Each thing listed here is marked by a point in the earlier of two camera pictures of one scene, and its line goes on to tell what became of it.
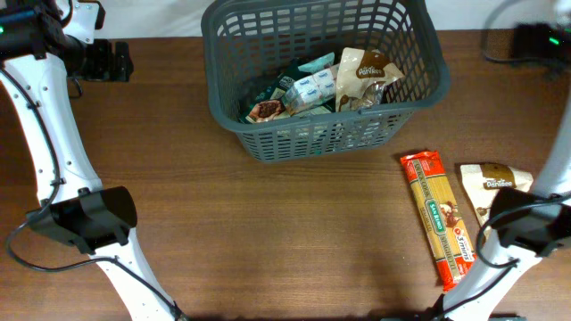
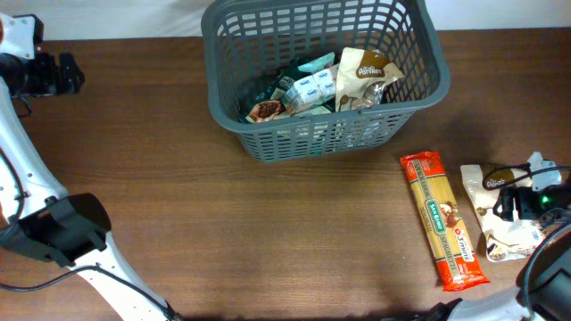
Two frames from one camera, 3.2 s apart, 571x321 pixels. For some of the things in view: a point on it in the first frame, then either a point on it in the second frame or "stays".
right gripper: (523, 40) → (508, 203)
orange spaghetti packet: (447, 242) stays
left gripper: (120, 61) → (60, 74)
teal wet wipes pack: (318, 63) stays
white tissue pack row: (311, 90) stays
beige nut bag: (361, 78) stays
